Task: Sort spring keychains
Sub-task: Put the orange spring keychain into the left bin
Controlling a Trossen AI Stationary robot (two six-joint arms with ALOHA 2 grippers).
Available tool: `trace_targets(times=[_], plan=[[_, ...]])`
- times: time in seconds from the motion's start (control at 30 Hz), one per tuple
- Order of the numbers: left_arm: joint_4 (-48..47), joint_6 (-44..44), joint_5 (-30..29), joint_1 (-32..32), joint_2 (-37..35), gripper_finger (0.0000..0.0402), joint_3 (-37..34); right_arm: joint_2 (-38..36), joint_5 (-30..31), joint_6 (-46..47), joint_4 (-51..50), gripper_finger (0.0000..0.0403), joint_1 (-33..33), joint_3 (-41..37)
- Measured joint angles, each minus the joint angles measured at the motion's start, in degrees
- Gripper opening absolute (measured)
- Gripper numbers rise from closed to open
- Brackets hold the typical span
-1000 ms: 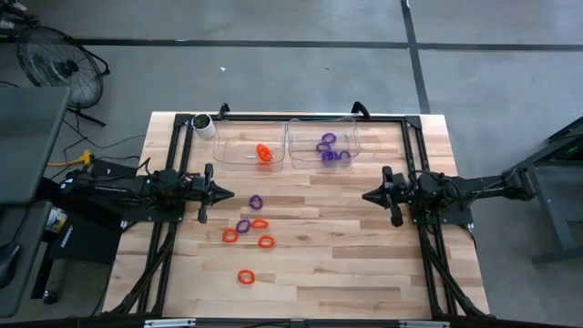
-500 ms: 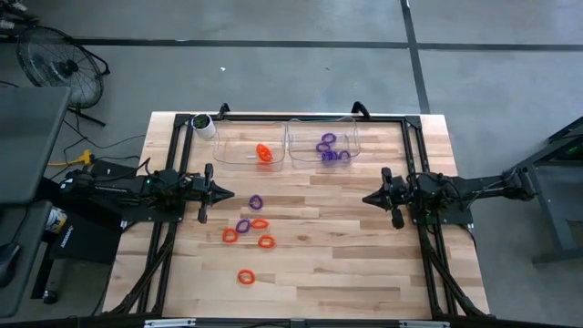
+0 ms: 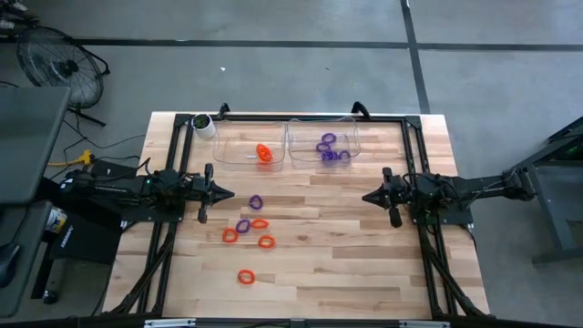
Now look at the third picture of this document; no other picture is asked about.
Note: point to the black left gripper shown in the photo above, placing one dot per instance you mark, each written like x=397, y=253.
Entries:
x=200, y=191

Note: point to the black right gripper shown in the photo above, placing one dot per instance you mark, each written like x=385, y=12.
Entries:
x=398, y=193

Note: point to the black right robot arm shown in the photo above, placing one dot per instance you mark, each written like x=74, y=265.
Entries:
x=478, y=187

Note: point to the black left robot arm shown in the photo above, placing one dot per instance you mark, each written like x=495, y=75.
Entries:
x=118, y=189

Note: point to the clear plastic bin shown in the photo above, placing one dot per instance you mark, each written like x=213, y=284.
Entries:
x=237, y=141
x=305, y=136

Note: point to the white cup with plant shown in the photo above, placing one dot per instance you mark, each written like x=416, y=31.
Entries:
x=206, y=131

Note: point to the black curved clamp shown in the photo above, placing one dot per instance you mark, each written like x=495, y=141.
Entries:
x=361, y=108
x=223, y=109

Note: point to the black control box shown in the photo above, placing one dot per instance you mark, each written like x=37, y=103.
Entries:
x=111, y=169

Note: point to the yellow power plug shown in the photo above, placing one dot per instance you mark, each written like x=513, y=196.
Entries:
x=85, y=157

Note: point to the black case with white print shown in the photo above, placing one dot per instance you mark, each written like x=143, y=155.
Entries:
x=86, y=241

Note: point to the white yellow blue container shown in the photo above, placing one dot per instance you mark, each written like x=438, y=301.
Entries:
x=57, y=221

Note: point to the dark grey metal table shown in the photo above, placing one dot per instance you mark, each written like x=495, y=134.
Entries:
x=553, y=205

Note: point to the dark grey desk panel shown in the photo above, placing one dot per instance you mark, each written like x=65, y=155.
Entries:
x=27, y=228

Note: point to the black floor fan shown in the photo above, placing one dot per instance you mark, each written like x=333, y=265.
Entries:
x=68, y=68

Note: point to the grey desk top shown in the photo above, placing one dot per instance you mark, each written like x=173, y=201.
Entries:
x=27, y=136

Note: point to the black computer mouse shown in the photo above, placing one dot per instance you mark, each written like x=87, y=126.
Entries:
x=9, y=264

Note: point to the black aluminium table frame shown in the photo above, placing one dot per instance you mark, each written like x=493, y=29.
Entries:
x=413, y=121

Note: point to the silver metal bracket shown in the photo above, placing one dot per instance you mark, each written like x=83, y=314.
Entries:
x=169, y=323
x=423, y=324

